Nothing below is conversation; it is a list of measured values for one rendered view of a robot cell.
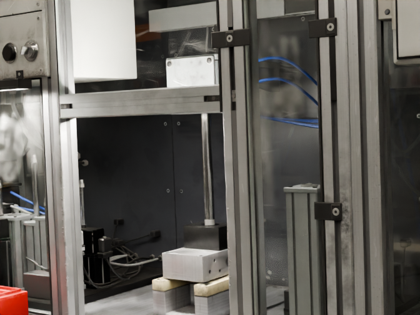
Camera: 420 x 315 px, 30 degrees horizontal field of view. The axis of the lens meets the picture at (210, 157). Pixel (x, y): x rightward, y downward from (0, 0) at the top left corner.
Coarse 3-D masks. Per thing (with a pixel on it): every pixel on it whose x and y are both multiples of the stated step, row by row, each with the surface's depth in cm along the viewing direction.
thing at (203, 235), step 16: (208, 128) 152; (208, 144) 152; (208, 160) 152; (208, 176) 152; (208, 192) 152; (208, 208) 152; (192, 224) 154; (208, 224) 153; (224, 224) 152; (192, 240) 152; (208, 240) 150; (224, 240) 150
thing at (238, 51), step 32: (224, 0) 123; (224, 64) 124; (224, 96) 124; (64, 128) 147; (224, 128) 125; (64, 160) 147; (224, 160) 125; (64, 192) 148; (64, 224) 148; (64, 256) 148; (64, 288) 148
